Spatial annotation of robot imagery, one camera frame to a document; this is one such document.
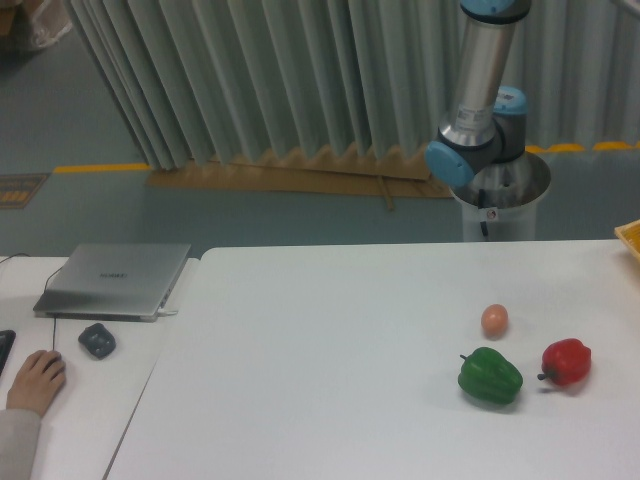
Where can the grey-green folding curtain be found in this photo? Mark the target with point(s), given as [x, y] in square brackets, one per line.
[202, 79]

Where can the black clip device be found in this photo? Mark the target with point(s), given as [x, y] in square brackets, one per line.
[97, 341]

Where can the green bell pepper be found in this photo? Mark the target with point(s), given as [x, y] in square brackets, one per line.
[486, 375]

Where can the brown cardboard sheet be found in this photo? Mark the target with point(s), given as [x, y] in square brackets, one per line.
[391, 176]

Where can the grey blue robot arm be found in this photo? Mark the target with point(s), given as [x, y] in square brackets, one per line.
[468, 138]

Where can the red bell pepper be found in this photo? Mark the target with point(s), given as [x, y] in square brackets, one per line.
[566, 362]

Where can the yellow plastic basket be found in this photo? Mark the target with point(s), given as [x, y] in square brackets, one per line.
[629, 235]

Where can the brown egg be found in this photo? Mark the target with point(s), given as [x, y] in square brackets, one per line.
[494, 320]

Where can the beige sleeved forearm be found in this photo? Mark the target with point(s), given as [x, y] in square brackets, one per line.
[19, 439]

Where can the black computer mouse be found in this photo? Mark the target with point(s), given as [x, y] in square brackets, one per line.
[52, 363]

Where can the cardboard box and plastic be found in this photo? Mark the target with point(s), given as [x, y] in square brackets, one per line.
[28, 26]

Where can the person's hand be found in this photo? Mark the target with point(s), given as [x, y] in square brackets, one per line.
[31, 389]

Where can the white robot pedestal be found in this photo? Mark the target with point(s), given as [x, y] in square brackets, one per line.
[500, 204]

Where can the black keyboard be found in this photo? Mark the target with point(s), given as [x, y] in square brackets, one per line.
[7, 339]

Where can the silver laptop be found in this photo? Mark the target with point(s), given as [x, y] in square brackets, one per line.
[114, 281]

